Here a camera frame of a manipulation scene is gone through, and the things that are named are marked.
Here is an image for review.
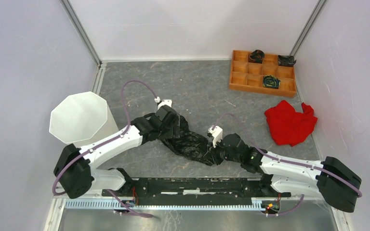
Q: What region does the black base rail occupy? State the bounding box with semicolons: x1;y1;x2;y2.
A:
114;178;291;205

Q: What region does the white trash bin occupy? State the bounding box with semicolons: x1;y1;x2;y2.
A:
49;91;119;147

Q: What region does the right aluminium corner post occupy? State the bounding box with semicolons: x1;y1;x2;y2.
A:
290;0;328;56

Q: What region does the red cloth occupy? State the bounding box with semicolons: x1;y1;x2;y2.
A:
264;100;318;147

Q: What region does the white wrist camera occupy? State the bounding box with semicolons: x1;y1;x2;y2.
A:
154;97;172;110
207;125;223;148

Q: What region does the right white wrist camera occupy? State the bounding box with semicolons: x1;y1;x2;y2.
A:
207;125;223;148

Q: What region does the black trash bag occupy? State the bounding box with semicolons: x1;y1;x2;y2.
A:
159;115;222;166

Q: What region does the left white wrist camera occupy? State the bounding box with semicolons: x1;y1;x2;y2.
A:
154;97;172;110

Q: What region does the purple cable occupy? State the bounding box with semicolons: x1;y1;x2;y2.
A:
52;80;159;196
211;113;363;198

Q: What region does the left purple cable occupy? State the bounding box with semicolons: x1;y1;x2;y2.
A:
52;80;159;196

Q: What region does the orange black rolled tie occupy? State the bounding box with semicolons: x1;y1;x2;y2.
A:
248;50;265;64

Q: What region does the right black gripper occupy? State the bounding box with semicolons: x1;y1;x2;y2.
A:
202;137;242;166

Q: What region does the aluminium corner post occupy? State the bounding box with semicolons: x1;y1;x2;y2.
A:
290;0;328;56
60;0;102;66

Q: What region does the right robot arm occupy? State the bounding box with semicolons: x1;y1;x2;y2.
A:
208;133;362;213

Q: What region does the dark grey rolled tie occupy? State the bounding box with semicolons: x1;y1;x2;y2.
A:
277;55;297;67

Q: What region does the left aluminium corner post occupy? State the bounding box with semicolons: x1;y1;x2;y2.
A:
60;0;102;66

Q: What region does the wooden compartment tray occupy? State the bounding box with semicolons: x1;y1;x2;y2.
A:
228;50;297;97

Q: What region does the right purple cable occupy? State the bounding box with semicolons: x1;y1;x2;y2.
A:
211;113;363;198

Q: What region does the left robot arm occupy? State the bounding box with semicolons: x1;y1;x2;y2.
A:
52;105;180;199

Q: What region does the blue yellow rolled tie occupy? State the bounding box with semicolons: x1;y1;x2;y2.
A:
263;75;281;89

